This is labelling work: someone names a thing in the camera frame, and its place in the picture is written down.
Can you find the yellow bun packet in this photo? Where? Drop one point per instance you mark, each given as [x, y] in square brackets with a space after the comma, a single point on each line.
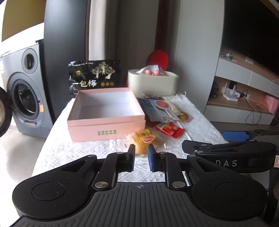
[139, 146]

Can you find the pink figure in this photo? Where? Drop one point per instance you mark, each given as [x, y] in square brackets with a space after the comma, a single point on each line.
[150, 72]

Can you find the red round paddle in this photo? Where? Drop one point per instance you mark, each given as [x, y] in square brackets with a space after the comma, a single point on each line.
[158, 57]

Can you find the blue snack packet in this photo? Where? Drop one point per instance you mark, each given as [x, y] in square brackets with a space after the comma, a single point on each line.
[150, 109]

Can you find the cream tissue box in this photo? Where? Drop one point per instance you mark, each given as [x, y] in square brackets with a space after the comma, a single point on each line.
[150, 85]

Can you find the white television cabinet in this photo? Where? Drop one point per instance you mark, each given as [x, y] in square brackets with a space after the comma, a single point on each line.
[239, 74]

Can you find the small red snack packet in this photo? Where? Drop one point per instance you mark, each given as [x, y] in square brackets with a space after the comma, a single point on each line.
[172, 129]

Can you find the pink bag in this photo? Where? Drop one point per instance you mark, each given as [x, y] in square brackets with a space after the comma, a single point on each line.
[269, 104]

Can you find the pink cardboard box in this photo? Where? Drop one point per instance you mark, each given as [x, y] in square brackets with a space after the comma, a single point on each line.
[104, 131]

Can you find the grey curtain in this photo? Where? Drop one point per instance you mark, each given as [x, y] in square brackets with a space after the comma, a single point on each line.
[102, 28]

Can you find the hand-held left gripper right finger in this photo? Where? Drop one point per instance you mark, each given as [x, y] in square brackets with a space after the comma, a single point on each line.
[152, 159]

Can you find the black television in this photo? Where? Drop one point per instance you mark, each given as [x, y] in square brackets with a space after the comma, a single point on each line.
[250, 32]

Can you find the white tissue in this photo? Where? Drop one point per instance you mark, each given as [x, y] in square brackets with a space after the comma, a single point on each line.
[146, 68]

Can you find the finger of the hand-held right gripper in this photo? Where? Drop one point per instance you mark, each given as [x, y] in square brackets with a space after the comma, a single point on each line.
[191, 146]
[236, 135]

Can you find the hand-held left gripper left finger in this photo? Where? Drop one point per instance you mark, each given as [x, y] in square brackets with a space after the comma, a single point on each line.
[131, 157]

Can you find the clear packet with yellow snack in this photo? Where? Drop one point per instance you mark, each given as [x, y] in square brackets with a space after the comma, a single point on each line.
[183, 116]

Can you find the dark grey tall cabinet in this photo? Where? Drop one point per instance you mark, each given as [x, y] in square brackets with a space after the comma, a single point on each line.
[65, 32]

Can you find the grey washing machine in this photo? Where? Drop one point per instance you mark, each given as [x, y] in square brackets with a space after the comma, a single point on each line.
[21, 72]

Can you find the white router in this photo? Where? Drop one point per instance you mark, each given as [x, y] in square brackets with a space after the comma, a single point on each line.
[231, 97]

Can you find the washing machine door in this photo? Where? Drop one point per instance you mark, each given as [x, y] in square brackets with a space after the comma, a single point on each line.
[4, 113]

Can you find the black snack bag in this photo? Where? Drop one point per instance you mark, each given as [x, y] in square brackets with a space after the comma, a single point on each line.
[93, 74]

